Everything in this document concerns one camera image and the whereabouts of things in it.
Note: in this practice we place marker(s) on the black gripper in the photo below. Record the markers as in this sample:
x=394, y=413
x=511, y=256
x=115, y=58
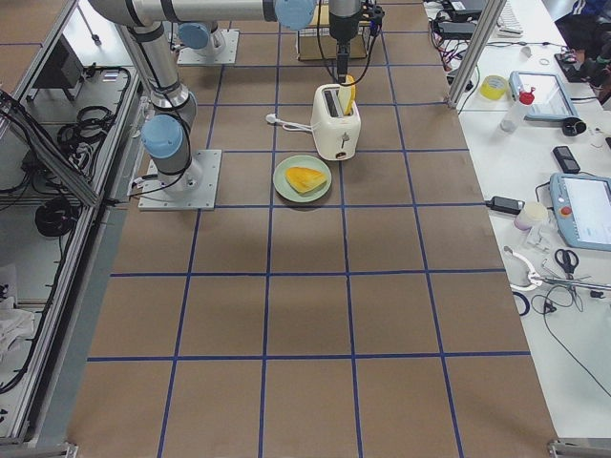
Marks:
x=343, y=30

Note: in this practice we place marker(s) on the white two-slot toaster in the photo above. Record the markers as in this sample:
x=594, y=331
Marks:
x=335, y=136

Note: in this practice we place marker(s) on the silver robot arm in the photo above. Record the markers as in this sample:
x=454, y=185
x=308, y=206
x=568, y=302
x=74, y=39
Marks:
x=166, y=137
x=201, y=38

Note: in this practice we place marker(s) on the yellow toast slice in toaster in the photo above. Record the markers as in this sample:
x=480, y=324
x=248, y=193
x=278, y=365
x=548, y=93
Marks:
x=347, y=94

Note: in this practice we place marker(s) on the wooden box with grid cloth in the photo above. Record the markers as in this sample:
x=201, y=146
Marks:
x=318, y=31

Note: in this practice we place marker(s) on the black adapter on desk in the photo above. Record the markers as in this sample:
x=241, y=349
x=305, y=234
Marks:
x=456, y=31

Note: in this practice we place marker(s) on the yellow toast slice on plate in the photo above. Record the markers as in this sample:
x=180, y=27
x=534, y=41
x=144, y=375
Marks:
x=304, y=180

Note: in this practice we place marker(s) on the green round plate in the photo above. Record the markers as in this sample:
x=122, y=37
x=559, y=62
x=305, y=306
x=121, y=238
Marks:
x=286, y=191

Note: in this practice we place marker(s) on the yellow tape roll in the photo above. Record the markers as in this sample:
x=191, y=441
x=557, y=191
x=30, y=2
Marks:
x=493, y=87

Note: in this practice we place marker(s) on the white bottle red cap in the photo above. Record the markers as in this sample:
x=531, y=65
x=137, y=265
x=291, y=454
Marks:
x=515, y=116

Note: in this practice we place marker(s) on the upper blue teach pendant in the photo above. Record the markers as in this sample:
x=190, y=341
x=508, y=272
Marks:
x=551, y=103

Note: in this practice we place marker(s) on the blue teach pendant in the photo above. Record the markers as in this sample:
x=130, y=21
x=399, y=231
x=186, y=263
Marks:
x=551, y=103
x=581, y=206

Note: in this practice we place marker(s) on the black power adapter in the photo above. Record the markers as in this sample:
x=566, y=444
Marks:
x=504, y=205

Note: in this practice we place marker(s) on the white jar purple base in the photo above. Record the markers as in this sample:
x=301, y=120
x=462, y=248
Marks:
x=531, y=214

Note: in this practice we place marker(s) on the black remote handset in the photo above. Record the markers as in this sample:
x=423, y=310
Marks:
x=566, y=160

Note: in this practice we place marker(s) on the lower blue teach pendant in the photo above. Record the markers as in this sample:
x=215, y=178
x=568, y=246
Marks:
x=581, y=206

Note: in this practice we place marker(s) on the white curved plastic part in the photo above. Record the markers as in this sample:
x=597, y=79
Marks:
x=532, y=279

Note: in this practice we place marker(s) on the black scissors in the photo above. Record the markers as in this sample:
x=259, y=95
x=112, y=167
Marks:
x=568, y=261

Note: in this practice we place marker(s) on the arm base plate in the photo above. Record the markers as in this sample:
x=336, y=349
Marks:
x=188, y=57
x=197, y=189

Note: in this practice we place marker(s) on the aluminium frame post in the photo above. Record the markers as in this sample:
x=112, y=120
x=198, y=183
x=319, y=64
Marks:
x=482, y=32

